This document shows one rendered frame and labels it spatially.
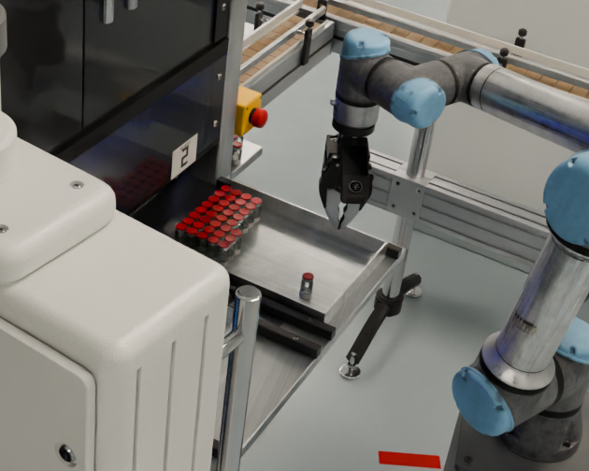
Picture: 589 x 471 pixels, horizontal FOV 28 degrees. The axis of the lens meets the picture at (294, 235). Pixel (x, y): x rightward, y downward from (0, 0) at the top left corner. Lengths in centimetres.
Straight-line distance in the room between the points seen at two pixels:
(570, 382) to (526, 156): 178
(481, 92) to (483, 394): 46
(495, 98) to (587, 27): 159
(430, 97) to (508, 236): 131
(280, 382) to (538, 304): 46
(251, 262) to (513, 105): 61
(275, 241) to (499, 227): 97
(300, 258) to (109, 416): 123
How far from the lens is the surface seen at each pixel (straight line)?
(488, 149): 365
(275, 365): 194
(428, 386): 329
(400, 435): 314
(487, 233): 307
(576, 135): 175
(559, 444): 201
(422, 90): 179
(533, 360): 177
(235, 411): 121
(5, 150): 105
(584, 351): 190
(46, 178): 107
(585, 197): 155
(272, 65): 270
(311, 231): 225
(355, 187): 189
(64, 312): 98
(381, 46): 185
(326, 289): 211
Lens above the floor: 218
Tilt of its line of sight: 35 degrees down
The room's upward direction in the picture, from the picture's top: 8 degrees clockwise
